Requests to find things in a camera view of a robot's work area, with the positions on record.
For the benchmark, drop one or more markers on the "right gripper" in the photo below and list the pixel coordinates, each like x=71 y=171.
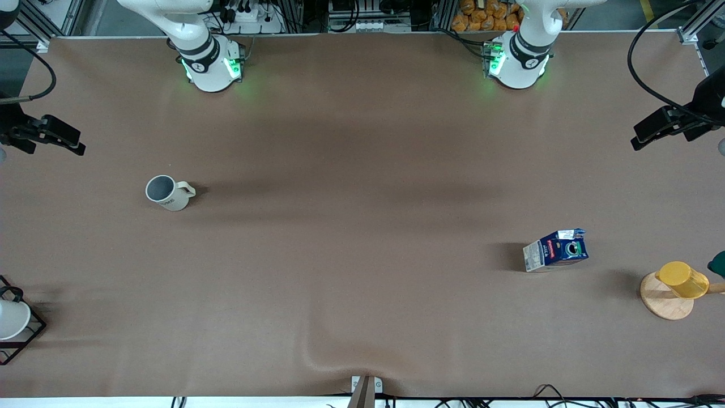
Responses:
x=9 y=122

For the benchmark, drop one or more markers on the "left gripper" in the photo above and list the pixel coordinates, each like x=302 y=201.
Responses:
x=709 y=109

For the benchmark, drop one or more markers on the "cream ceramic mug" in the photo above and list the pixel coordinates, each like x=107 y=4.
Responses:
x=170 y=197

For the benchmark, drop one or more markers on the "blue milk carton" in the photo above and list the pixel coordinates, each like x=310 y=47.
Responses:
x=561 y=252

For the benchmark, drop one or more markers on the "yellow plastic cup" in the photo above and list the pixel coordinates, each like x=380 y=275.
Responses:
x=682 y=279

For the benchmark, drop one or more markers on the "white cup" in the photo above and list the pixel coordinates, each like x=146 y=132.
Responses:
x=11 y=318

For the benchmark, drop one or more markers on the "dark green object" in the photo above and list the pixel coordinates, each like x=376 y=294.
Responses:
x=718 y=264

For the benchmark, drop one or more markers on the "round wooden board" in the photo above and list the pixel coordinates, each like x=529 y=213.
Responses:
x=662 y=303

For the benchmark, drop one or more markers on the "orange bread pile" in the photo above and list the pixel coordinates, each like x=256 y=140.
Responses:
x=487 y=17

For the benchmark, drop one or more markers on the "white power strip with plugs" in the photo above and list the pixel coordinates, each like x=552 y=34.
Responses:
x=252 y=16

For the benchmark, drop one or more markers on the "small white power strip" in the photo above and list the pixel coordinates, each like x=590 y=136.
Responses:
x=371 y=25

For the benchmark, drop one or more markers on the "brown table cover sheet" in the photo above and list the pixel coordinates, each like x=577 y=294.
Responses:
x=362 y=283

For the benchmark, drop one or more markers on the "aluminium frame profile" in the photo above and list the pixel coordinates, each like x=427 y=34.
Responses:
x=696 y=25
x=56 y=20

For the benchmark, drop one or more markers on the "metal table clamp bracket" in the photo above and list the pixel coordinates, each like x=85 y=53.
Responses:
x=366 y=386

